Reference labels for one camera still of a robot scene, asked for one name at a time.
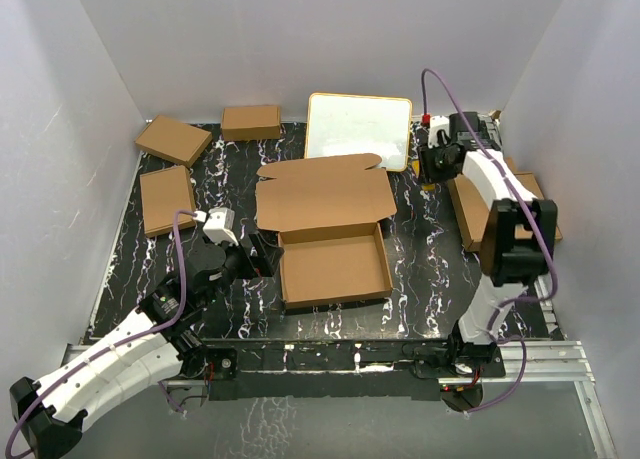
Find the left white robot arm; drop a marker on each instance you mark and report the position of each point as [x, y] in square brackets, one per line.
[153, 343]

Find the black base bar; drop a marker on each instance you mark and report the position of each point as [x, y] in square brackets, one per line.
[344, 368]

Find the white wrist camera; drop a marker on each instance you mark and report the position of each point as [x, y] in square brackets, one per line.
[217, 225]
[437, 123]

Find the folded cardboard box back left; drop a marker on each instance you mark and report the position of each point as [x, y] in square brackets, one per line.
[173, 140]

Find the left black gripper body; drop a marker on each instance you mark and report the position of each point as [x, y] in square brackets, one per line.
[258, 258]

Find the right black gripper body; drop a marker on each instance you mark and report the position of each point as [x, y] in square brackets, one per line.
[430, 161]

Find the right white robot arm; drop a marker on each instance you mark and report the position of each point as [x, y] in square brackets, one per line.
[509, 266]

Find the folded cardboard box back centre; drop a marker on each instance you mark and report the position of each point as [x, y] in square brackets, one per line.
[247, 123]

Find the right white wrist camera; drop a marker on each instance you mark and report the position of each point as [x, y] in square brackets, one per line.
[437, 123]

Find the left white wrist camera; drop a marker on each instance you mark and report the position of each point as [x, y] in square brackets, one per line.
[217, 225]

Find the white board with yellow frame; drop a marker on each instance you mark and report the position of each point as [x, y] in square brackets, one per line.
[344, 124]

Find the large cardboard box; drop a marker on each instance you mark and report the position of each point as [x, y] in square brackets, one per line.
[327, 214]
[470, 210]

